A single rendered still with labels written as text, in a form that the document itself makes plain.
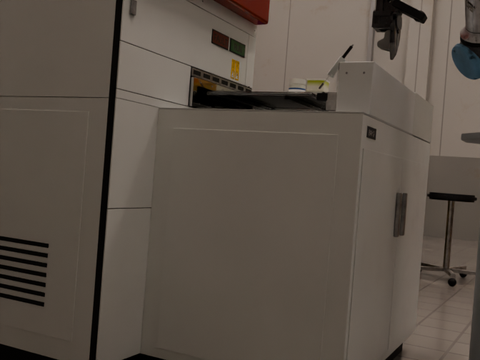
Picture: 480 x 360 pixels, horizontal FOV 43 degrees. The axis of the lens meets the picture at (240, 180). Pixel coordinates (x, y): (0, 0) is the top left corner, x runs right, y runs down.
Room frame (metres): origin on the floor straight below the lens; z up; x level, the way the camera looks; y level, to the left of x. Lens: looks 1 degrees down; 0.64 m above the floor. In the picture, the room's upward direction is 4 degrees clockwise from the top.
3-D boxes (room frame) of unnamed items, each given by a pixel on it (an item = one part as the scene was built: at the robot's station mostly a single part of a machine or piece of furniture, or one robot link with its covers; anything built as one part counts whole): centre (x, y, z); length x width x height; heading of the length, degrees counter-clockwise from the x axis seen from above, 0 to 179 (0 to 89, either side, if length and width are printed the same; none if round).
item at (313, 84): (2.40, -0.28, 1.00); 0.07 x 0.07 x 0.07; 67
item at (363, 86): (1.86, -0.41, 0.89); 0.55 x 0.09 x 0.14; 153
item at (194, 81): (2.16, 0.08, 0.89); 0.44 x 0.02 x 0.10; 153
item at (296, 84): (2.59, -0.21, 1.01); 0.07 x 0.07 x 0.10
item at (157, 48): (2.01, 0.17, 1.02); 0.81 x 0.03 x 0.40; 153
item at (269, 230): (2.10, -0.24, 0.41); 0.96 x 0.64 x 0.82; 153
